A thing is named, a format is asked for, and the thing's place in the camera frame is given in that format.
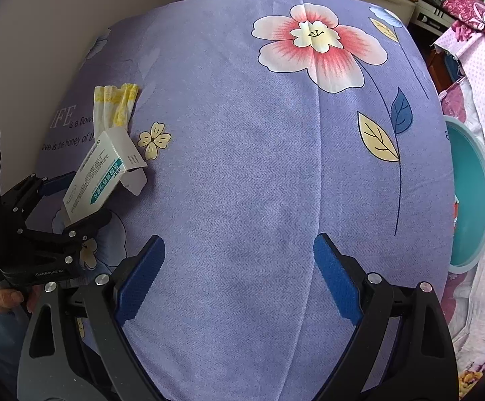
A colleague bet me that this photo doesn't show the pink floral bedsheet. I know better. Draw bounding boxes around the pink floral bedsheet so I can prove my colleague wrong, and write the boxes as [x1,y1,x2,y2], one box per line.
[432,0,485,390]

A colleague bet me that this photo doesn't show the purple floral cloth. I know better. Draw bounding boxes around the purple floral cloth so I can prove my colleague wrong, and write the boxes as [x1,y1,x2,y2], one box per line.
[29,0,457,401]

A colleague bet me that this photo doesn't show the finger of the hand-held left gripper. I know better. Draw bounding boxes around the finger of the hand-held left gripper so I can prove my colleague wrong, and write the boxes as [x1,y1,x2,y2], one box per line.
[0,172,78,235]
[15,210,114,262]

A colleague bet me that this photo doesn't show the teal plastic waste bin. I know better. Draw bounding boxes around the teal plastic waste bin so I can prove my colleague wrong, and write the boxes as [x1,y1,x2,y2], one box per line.
[444,117,485,275]

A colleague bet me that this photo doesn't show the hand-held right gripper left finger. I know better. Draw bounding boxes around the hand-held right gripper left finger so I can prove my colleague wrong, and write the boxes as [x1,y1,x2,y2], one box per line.
[17,235,166,401]

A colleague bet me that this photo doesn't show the white yellow crumpled wrapper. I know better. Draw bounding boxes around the white yellow crumpled wrapper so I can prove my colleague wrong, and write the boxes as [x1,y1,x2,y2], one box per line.
[93,84,140,135]

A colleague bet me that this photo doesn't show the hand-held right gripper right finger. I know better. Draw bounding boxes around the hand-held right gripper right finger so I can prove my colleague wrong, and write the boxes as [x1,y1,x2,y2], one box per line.
[307,233,459,401]

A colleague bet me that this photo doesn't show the white green medicine box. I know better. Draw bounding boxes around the white green medicine box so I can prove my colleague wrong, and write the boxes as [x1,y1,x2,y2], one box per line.
[62,129,148,225]

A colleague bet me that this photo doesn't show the person's left hand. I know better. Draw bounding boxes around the person's left hand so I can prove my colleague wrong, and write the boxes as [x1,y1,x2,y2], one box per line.
[0,286,39,316]

